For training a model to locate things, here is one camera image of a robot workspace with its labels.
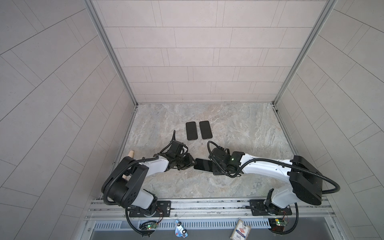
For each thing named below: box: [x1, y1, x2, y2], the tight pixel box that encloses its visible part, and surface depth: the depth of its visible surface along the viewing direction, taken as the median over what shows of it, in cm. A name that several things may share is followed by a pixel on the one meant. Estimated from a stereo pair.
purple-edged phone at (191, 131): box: [186, 121, 198, 141], surface depth 102 cm
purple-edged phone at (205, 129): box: [199, 120, 213, 140], surface depth 104 cm
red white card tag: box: [230, 219, 252, 240], surface depth 66 cm
